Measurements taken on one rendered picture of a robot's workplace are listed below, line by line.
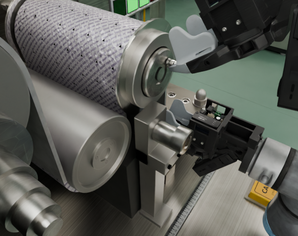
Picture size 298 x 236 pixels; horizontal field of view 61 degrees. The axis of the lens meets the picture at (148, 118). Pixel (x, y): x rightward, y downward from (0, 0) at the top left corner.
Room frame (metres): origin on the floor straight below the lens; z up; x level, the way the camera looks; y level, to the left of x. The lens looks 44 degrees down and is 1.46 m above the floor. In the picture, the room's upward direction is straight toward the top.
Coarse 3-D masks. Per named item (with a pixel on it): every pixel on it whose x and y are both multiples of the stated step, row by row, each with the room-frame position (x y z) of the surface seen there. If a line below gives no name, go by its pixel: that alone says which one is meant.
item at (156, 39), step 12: (156, 36) 0.31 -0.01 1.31; (168, 36) 0.34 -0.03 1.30; (144, 48) 0.29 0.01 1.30; (156, 48) 0.31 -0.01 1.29; (168, 48) 0.34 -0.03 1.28; (132, 60) 0.29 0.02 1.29; (144, 60) 0.29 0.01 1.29; (132, 72) 0.28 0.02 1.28; (132, 84) 0.27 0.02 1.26; (132, 96) 0.27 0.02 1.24; (144, 96) 0.29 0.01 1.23; (156, 96) 0.32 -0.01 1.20
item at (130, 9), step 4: (128, 0) 0.78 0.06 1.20; (132, 0) 0.80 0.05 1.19; (136, 0) 0.81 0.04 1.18; (128, 4) 0.78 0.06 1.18; (132, 4) 0.80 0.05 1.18; (136, 4) 0.81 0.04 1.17; (128, 8) 0.78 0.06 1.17; (132, 8) 0.80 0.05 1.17; (136, 8) 0.81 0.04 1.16; (128, 12) 0.78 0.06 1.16
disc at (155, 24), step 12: (144, 24) 0.31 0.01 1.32; (156, 24) 0.34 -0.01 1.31; (168, 24) 0.36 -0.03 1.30; (132, 36) 0.30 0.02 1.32; (144, 36) 0.31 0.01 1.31; (132, 48) 0.29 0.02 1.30; (120, 60) 0.28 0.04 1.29; (120, 72) 0.27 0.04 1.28; (120, 84) 0.27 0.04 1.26; (120, 96) 0.27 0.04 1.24; (132, 108) 0.29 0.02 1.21
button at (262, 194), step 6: (252, 186) 0.33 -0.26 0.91; (258, 186) 0.32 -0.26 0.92; (264, 186) 0.32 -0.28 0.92; (252, 192) 0.31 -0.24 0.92; (258, 192) 0.31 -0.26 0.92; (264, 192) 0.31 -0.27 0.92; (270, 192) 0.31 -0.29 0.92; (276, 192) 0.31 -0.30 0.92; (252, 198) 0.30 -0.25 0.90; (258, 198) 0.30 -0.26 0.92; (264, 198) 0.29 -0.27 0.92; (270, 198) 0.29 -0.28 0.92; (264, 204) 0.29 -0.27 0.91
